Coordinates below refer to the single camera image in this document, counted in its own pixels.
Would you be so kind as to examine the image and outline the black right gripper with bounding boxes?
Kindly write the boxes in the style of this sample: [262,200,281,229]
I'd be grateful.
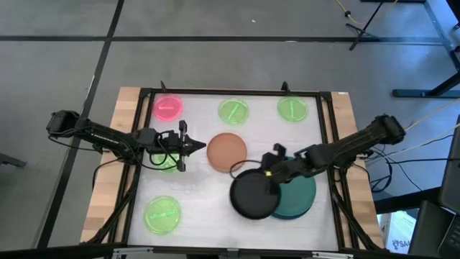
[259,142,291,197]

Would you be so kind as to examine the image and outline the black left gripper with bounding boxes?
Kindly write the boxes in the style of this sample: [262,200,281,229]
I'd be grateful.
[156,120,207,173]

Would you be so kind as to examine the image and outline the black plastic plate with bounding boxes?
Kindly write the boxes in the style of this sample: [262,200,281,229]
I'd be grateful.
[229,168,282,221]

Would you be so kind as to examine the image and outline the orange plastic plate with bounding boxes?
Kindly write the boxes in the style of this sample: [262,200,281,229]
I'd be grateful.
[206,132,248,173]

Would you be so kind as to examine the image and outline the green translucent plastic plate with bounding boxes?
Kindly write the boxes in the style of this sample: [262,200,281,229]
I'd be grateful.
[143,195,183,236]
[277,96,310,122]
[218,98,250,125]
[149,152,180,174]

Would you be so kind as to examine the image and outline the teal plastic plate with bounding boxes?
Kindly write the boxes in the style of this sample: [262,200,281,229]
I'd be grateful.
[271,155,318,221]

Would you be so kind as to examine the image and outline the pink translucent plastic plate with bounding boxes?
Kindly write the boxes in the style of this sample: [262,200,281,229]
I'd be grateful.
[152,94,185,122]

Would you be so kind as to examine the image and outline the white table mat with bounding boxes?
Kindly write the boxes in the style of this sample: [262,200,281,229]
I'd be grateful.
[127,93,339,252]

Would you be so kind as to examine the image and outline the white printed box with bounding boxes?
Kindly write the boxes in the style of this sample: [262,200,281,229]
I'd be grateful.
[377,211,418,255]

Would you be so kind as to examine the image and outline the dark grey equipment case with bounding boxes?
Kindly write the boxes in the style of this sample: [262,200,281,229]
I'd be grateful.
[408,114,460,258]

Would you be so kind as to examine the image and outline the black tripod stand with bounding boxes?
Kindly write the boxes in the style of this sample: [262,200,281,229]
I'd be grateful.
[345,0,385,52]

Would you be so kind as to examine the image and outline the dark grey furniture foot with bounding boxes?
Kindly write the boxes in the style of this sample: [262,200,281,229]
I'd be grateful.
[0,152,28,168]

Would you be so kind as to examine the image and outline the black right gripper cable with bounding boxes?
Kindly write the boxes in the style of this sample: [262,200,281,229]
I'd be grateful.
[229,159,264,180]

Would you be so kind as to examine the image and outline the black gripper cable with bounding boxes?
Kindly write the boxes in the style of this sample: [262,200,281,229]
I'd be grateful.
[140,129,180,172]
[229,159,264,180]

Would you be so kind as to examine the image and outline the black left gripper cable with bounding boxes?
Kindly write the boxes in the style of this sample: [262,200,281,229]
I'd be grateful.
[140,129,180,172]

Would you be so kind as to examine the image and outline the black aluminium table frame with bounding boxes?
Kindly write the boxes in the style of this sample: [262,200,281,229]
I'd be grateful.
[88,86,384,253]

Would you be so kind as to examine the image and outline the black floor cables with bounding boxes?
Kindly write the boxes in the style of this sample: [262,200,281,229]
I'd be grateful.
[354,134,460,194]

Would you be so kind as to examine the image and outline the white cable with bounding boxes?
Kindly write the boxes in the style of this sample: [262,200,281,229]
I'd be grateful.
[364,99,460,159]

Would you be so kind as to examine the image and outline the yellow cable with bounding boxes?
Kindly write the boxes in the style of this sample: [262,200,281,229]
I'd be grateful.
[333,0,400,26]

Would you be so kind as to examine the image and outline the black desk leg frame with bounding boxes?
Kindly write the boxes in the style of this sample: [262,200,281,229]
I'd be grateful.
[360,0,460,99]

